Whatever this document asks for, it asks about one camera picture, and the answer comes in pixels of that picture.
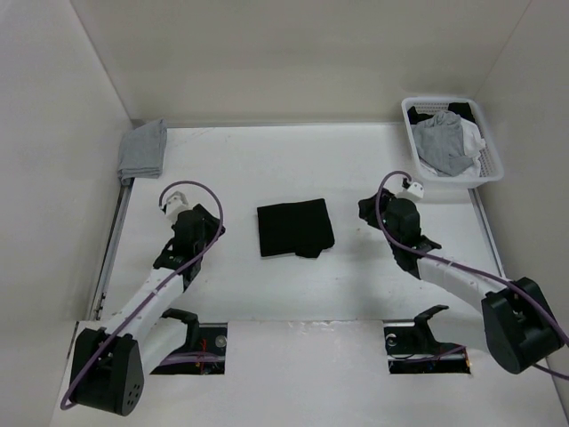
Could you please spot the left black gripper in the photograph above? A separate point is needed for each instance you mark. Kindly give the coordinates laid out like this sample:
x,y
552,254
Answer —
x,y
212,225

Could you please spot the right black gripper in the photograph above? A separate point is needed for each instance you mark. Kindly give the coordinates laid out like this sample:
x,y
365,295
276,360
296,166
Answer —
x,y
367,211

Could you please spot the black tank top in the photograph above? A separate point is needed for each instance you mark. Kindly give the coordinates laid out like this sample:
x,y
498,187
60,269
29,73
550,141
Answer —
x,y
300,228

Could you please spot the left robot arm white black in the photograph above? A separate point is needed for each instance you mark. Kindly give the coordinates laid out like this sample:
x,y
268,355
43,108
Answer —
x,y
110,363

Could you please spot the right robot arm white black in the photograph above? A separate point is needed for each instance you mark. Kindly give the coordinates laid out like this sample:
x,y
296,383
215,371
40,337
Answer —
x,y
519,327

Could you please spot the grey tank top in basket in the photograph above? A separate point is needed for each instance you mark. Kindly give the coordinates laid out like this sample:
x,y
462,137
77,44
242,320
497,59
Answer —
x,y
439,143

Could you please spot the folded grey tank top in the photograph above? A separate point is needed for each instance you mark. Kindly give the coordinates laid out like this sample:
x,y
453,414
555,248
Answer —
x,y
141,152

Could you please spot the white tank top in basket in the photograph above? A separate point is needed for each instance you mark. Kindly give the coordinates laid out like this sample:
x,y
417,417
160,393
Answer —
x,y
473,144

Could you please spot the white plastic basket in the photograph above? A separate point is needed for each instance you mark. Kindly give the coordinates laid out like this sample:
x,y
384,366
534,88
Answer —
x,y
491,168

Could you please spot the black garment in basket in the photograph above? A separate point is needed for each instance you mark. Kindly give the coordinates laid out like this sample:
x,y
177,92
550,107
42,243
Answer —
x,y
461,109

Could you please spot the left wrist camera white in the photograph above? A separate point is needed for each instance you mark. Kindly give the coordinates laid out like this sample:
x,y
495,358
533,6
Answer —
x,y
175,202

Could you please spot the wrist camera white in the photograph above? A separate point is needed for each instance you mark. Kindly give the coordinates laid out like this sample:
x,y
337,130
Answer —
x,y
411,190
175,202

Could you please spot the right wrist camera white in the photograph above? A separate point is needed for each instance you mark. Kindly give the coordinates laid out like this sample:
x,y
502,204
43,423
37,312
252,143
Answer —
x,y
411,190

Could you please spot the left metal table rail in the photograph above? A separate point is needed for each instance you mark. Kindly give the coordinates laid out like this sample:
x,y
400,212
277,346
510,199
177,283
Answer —
x,y
100,289

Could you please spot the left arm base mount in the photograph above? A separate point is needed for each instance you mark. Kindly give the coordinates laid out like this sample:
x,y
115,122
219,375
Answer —
x,y
204,353

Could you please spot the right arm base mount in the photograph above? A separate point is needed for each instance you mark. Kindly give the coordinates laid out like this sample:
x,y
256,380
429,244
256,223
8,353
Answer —
x,y
413,350

